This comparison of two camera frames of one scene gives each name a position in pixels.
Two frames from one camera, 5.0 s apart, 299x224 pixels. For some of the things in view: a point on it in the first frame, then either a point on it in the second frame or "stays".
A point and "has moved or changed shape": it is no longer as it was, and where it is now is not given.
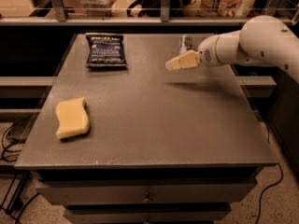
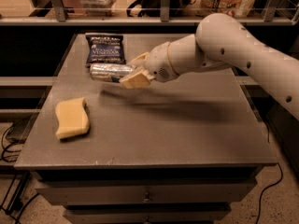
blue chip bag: x=106 y=50 stays
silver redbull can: x=185 y=43 has moved or changed shape
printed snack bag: x=227 y=1 stays
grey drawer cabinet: x=163 y=147 stays
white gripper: x=207 y=52 -> x=158 y=63
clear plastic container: x=97 y=1 stays
